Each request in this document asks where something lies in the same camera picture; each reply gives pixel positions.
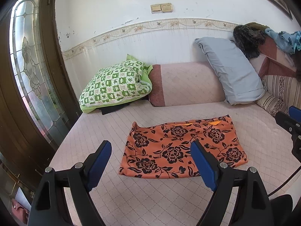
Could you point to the orange black floral shirt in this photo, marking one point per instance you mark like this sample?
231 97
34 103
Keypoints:
178 150

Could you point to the pink bolster cushion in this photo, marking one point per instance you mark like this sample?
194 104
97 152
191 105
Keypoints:
188 84

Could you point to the dark framed wall picture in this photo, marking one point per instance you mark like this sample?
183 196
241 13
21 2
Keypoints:
275 0

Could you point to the white paper sheet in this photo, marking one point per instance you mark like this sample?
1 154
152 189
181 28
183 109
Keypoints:
23 199

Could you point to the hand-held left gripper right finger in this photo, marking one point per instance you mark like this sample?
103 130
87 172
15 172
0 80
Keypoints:
204 164

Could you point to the striped floral pillow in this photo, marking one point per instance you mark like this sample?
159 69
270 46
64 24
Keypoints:
275 91

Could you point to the grey blue pillow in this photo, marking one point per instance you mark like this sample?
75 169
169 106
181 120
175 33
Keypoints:
232 70

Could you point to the black folded cloth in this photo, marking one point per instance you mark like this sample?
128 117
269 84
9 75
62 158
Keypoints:
112 109

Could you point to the pink quilted bed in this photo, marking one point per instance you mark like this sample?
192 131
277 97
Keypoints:
145 200

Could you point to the light blue cloth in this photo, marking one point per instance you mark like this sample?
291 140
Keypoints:
287 40

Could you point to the leaded glass door panel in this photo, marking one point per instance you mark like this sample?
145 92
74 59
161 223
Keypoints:
30 58

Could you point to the green white checkered pillow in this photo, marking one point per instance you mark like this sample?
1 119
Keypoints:
115 84

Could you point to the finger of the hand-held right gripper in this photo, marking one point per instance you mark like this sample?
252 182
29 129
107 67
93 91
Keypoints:
295 113
285 122

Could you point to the dark furry cloth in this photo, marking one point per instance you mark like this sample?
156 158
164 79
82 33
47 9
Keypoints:
249 42

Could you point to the pink bag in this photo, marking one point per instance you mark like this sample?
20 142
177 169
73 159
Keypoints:
20 211

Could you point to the gold light switch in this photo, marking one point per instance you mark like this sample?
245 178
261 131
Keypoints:
156 8
167 7

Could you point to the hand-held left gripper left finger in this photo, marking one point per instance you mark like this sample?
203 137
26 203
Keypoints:
98 167

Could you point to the pink brown cushion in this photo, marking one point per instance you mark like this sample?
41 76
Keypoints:
272 56

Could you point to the brown wooden door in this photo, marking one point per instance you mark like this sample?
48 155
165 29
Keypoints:
14 127

